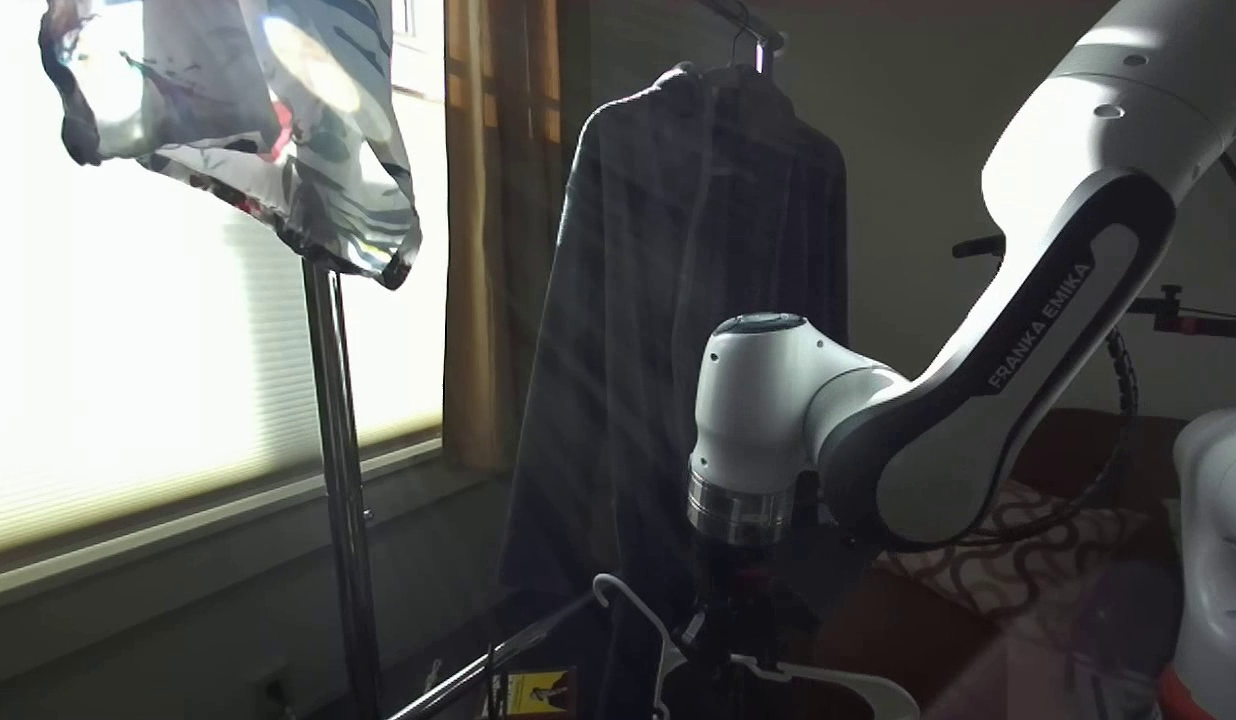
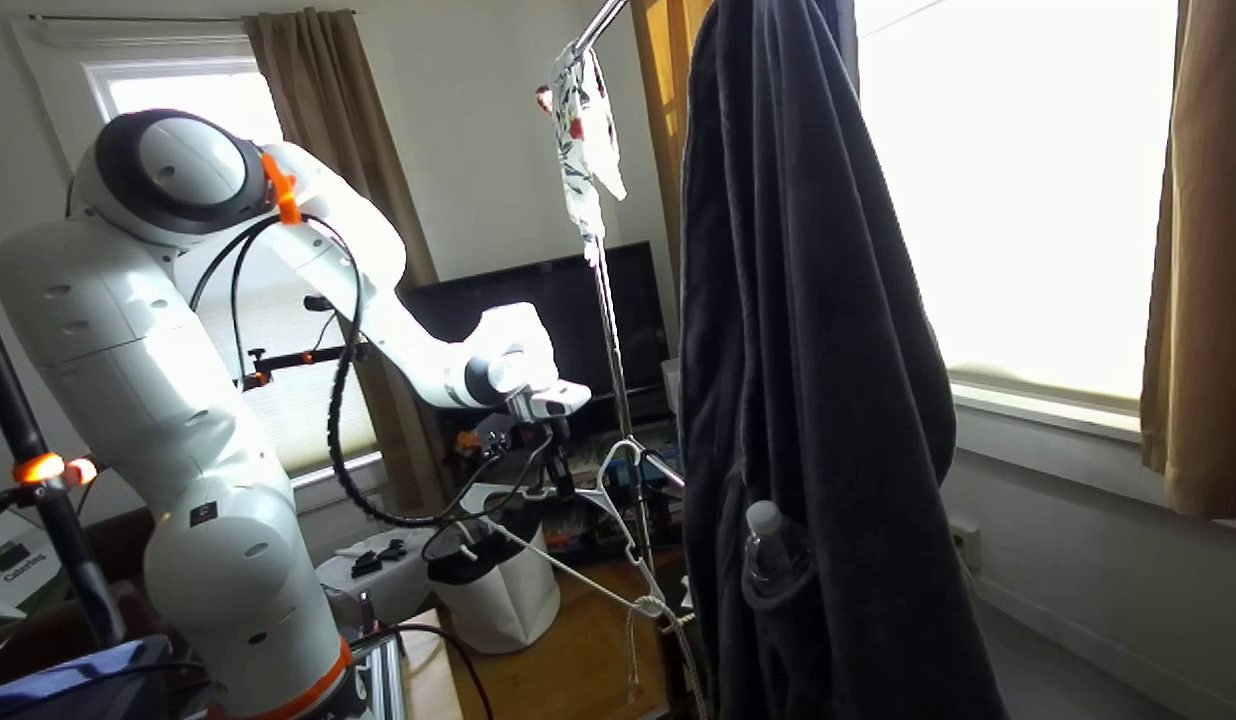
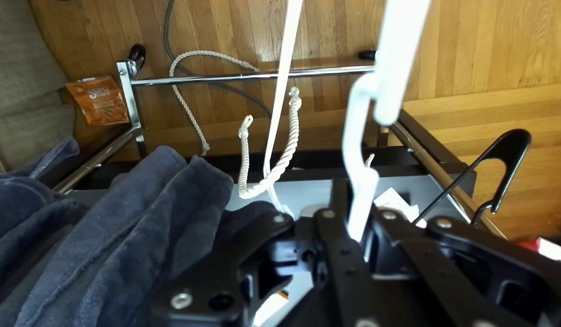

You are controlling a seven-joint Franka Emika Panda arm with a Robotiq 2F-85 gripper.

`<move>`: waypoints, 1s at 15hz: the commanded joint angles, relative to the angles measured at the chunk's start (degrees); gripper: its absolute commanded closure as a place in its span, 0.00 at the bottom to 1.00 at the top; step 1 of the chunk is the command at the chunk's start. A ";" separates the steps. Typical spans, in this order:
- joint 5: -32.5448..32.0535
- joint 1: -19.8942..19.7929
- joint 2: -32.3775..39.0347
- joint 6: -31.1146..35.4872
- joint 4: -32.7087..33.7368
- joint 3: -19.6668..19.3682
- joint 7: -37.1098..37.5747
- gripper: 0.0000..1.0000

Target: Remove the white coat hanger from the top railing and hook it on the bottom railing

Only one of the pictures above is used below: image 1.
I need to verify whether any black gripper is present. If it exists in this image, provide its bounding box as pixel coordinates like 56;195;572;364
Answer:
691;537;818;667

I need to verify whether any white coat hanger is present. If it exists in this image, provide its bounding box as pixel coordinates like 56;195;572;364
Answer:
587;569;922;720

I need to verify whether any dark hanging coat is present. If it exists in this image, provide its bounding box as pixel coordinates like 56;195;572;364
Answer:
495;54;852;720

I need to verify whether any metal coat hanger hook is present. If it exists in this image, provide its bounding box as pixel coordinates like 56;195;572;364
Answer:
691;0;787;76

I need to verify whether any brown sofa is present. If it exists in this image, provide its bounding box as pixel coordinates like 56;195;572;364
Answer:
830;404;1182;720

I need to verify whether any yellow black label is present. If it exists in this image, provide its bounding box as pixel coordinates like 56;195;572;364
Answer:
501;664;578;720

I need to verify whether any patterned white brown pillow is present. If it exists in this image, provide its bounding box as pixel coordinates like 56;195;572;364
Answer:
893;476;1154;615

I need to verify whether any mauve blanket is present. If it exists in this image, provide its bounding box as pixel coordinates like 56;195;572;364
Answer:
929;555;1182;720

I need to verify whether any chrome rack pole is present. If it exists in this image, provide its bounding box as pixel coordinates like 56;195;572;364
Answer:
296;251;390;720

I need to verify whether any patterned grey garment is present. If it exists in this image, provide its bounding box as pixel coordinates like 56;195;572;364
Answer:
34;0;429;295

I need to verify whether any white window blind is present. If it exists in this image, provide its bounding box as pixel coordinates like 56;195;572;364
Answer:
0;0;452;562

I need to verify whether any chrome rack rail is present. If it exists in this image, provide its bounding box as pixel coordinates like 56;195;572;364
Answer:
390;584;609;720

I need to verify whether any black bar camera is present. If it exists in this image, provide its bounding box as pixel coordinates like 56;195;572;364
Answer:
948;231;1014;262

